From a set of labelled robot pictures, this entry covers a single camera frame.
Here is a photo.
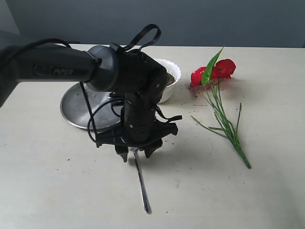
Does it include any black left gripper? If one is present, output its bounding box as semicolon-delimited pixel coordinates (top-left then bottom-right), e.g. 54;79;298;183
96;93;182;163

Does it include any stainless steel spork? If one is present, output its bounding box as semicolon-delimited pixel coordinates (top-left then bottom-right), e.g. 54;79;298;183
129;147;152;214

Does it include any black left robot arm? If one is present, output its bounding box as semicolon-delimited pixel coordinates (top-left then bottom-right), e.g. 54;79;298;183
0;31;182;160

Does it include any white scalloped flower pot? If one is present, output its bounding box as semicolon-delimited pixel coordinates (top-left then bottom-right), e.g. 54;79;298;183
154;59;181;104

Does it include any round stainless steel plate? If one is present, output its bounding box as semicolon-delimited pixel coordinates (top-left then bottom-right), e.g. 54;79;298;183
60;83;122;131

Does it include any artificial red flower stem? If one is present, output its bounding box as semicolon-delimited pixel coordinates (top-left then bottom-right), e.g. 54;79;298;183
190;49;252;169

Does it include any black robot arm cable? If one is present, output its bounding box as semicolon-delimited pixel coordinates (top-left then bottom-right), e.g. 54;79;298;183
0;23;183;144

